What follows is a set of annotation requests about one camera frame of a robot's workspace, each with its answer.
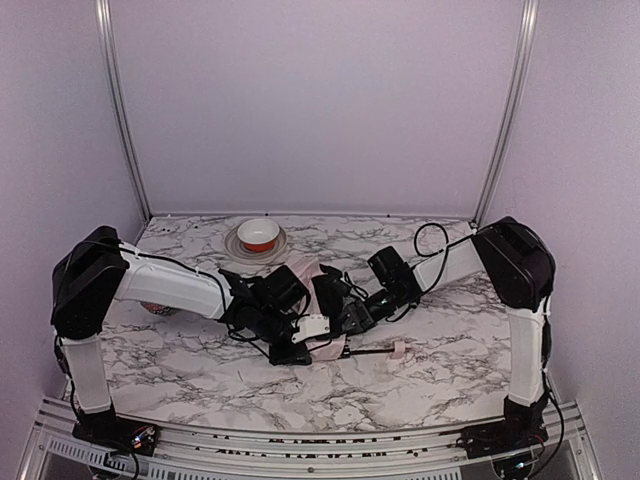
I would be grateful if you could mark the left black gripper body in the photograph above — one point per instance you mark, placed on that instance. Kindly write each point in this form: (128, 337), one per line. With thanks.
(289, 353)

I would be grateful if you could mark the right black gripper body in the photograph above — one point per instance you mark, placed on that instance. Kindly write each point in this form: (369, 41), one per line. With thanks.
(353, 316)

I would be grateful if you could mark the pink and black umbrella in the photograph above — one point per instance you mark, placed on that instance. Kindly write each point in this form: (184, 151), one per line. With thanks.
(330, 320)

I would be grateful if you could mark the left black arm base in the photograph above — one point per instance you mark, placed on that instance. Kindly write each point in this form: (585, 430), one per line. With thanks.
(126, 436)

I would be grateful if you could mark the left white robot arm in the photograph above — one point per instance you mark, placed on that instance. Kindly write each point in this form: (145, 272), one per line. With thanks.
(101, 270)

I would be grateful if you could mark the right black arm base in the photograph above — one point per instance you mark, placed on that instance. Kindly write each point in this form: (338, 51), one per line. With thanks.
(494, 438)

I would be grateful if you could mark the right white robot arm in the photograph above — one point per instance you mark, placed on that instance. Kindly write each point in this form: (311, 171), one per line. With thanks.
(522, 272)

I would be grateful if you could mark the grey round plate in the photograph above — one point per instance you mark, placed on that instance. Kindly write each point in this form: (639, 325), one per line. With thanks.
(240, 254)

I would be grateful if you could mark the red and white bowl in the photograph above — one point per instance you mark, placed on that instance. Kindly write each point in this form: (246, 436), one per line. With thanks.
(258, 235)

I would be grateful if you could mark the red patterned round pouch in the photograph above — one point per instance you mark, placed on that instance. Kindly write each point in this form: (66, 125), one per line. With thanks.
(158, 310)

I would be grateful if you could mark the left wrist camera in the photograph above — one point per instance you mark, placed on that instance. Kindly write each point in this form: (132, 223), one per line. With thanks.
(309, 326)

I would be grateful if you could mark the aluminium front rail frame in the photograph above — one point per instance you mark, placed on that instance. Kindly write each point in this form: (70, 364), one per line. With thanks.
(192, 452)

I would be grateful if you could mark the right aluminium corner post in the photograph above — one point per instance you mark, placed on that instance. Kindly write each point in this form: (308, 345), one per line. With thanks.
(517, 82)

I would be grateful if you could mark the aluminium corner post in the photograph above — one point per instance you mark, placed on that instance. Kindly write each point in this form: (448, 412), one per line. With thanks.
(517, 82)
(116, 92)

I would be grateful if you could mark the left aluminium corner post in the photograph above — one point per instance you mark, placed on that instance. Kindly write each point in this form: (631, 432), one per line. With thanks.
(116, 92)

